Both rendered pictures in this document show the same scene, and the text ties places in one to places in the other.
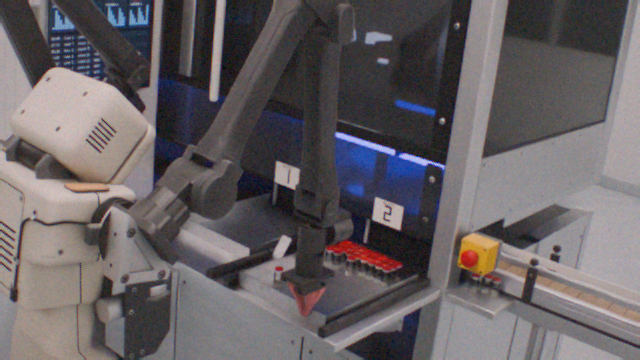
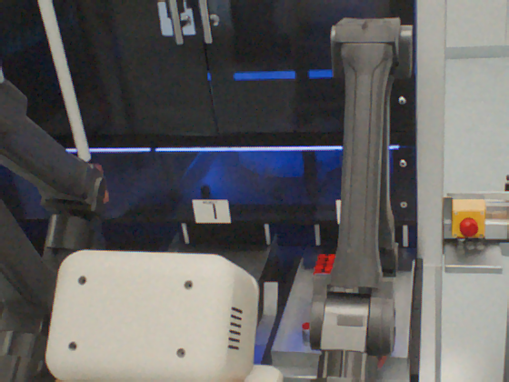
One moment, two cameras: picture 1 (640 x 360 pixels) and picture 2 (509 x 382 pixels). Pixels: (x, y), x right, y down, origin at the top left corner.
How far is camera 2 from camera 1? 0.79 m
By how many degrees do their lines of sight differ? 27
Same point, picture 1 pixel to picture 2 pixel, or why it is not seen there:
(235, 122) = (374, 229)
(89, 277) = not seen: outside the picture
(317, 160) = (384, 212)
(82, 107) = (202, 306)
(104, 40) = (62, 173)
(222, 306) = not seen: hidden behind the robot
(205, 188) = (389, 326)
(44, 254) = not seen: outside the picture
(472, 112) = (439, 82)
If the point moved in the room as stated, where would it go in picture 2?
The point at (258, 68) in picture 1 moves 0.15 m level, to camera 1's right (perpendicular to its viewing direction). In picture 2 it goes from (373, 151) to (468, 122)
